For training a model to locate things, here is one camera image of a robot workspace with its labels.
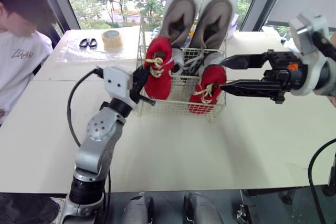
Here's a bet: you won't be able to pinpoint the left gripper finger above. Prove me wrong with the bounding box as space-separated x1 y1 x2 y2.
130 66 151 96
137 94 156 107

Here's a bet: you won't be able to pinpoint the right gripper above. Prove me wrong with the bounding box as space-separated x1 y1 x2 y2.
219 49 309 104

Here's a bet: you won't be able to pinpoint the small red shoe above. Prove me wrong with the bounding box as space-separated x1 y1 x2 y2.
188 65 228 115
143 36 175 101

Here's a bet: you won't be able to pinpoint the small grey shoe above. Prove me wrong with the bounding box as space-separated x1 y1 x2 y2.
171 47 185 76
202 51 227 72

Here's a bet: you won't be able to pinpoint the roll of tan tape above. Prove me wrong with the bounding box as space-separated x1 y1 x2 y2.
101 29 124 52

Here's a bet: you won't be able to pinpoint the black scissors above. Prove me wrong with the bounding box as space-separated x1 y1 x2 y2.
79 37 98 49

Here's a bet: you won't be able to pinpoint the large grey shoe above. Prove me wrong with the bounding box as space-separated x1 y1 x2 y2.
188 0 238 50
157 0 203 49

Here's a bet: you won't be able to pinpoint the clear plastic sheet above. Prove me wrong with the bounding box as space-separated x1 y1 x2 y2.
55 33 140 63

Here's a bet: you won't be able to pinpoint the person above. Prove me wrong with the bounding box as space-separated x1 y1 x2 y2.
0 0 57 125

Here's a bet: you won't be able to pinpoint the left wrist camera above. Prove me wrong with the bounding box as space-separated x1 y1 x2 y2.
103 66 138 109

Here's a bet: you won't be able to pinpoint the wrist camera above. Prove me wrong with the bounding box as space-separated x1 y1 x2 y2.
288 10 330 57
103 66 138 109

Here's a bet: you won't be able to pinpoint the white wire basket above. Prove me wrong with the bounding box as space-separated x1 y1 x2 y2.
134 15 228 124

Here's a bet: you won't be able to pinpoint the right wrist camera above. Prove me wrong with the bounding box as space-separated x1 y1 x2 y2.
288 10 330 57

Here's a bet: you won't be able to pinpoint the black cable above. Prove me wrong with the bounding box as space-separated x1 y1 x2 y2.
66 68 106 147
308 138 336 224

